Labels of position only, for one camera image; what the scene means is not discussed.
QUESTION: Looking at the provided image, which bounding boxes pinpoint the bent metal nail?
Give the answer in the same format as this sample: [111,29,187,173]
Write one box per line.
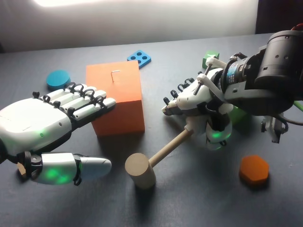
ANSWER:
[111,69,121,83]

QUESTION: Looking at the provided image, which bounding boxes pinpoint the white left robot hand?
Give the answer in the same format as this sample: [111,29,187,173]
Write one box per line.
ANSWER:
[0,82,116,187]

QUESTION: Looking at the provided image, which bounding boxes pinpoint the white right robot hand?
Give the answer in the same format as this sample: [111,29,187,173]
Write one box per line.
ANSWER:
[161,77,233,151]

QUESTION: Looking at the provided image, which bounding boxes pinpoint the blue round disc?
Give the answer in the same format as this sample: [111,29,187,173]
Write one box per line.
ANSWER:
[46,70,71,91]

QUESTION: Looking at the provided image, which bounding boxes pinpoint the orange hexagon block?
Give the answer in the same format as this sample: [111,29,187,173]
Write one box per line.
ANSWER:
[239,155,270,184]

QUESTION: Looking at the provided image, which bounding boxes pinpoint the blue square four-hole block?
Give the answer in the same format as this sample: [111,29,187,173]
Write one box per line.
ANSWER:
[126,50,152,70]

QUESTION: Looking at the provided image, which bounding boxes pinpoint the flat tan wooden block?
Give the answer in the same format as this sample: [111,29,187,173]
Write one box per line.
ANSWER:
[17,162,27,178]

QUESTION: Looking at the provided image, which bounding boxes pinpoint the large orange cube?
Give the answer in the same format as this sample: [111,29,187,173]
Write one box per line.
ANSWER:
[85,60,145,137]

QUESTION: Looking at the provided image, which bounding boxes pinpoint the small dark green letter cube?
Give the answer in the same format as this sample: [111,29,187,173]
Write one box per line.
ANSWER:
[201,50,220,69]

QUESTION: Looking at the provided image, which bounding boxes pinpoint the wooden mallet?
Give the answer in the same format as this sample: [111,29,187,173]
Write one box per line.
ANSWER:
[125,118,204,190]

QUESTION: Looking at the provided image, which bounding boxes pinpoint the large light green textured cube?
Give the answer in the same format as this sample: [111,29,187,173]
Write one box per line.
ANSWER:
[228,105,249,126]

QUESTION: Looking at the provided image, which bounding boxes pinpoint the grey table cloth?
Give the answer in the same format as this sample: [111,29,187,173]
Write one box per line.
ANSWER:
[0,30,303,227]

